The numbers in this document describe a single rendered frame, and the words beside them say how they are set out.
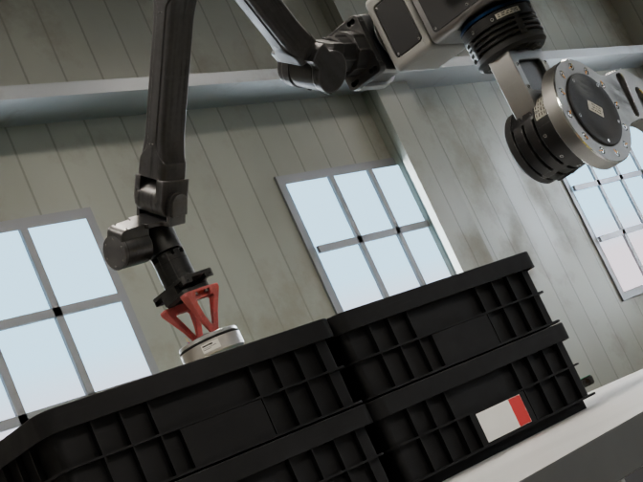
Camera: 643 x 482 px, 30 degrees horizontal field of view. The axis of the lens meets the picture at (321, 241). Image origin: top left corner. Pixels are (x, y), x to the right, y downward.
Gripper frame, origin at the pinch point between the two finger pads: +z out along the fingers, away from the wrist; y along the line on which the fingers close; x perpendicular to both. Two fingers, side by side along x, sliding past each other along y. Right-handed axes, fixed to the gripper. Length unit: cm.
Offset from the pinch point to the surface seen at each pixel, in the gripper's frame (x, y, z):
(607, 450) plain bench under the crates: -35, 92, 36
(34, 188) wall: 135, -248, -121
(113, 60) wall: 205, -255, -175
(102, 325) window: 136, -247, -58
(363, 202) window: 320, -268, -79
